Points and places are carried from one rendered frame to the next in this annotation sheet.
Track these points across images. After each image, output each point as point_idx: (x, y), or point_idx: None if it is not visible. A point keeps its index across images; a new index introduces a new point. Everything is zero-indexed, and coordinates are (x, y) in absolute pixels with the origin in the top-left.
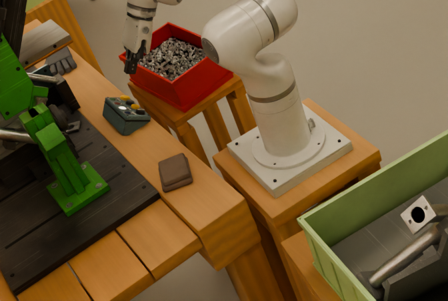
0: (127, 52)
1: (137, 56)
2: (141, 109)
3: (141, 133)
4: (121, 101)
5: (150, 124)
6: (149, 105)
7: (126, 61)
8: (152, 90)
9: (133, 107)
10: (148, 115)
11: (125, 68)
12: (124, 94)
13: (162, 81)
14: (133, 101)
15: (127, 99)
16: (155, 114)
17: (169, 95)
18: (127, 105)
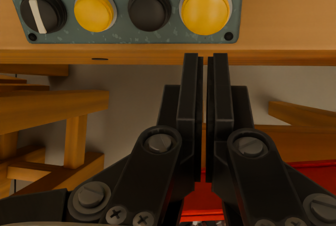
0: (261, 185)
1: (35, 213)
2: (38, 18)
3: None
4: None
5: (19, 25)
6: (332, 130)
7: (214, 109)
8: (335, 166)
9: None
10: (26, 33)
11: (208, 71)
12: (310, 49)
13: (207, 203)
14: (140, 25)
15: (181, 11)
16: (302, 126)
17: (209, 182)
18: None
